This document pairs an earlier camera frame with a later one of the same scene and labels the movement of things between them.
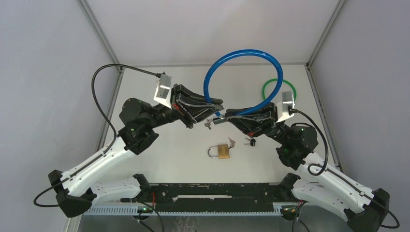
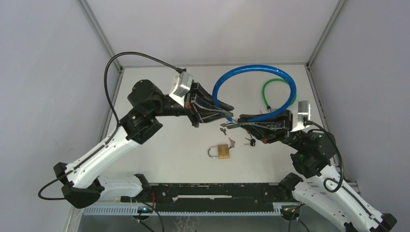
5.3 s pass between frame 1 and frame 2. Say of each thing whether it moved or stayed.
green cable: stayed
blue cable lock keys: moved
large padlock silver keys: stayed
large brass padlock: stayed
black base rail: stayed
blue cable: moved
